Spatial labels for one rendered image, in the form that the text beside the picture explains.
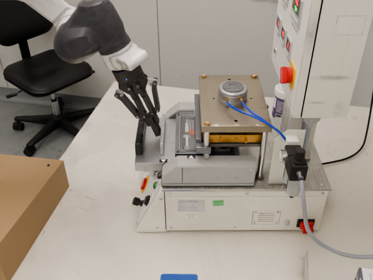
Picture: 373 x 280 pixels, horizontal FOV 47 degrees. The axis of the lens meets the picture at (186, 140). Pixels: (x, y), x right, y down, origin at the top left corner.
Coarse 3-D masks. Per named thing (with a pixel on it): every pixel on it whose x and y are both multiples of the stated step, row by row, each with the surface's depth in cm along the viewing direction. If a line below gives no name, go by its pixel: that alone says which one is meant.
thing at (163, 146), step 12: (168, 120) 136; (144, 132) 131; (168, 132) 131; (144, 144) 126; (156, 144) 126; (168, 144) 126; (144, 156) 122; (156, 156) 122; (168, 156) 122; (144, 168) 121; (156, 168) 121
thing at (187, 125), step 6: (180, 114) 133; (186, 114) 133; (192, 114) 133; (180, 120) 130; (186, 120) 130; (192, 120) 130; (180, 126) 128; (186, 126) 128; (192, 126) 128; (180, 132) 125; (186, 132) 125; (192, 132) 125; (180, 138) 123; (186, 138) 123; (192, 138) 123; (180, 144) 121; (186, 144) 121; (192, 144) 121
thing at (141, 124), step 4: (140, 120) 129; (140, 124) 128; (144, 124) 129; (140, 128) 126; (144, 128) 128; (140, 132) 124; (136, 136) 123; (140, 136) 123; (136, 140) 122; (140, 140) 121; (136, 144) 120; (140, 144) 120; (136, 148) 121; (140, 148) 121; (136, 152) 122; (140, 152) 122
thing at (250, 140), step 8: (216, 136) 115; (224, 136) 115; (232, 136) 115; (240, 136) 115; (248, 136) 115; (256, 136) 115; (216, 144) 117; (224, 144) 117; (232, 144) 117; (240, 144) 117; (248, 144) 117; (256, 144) 117
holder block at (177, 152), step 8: (176, 120) 132; (176, 128) 128; (176, 136) 125; (176, 144) 122; (176, 152) 119; (184, 152) 119; (192, 152) 119; (216, 152) 119; (224, 152) 119; (232, 152) 119
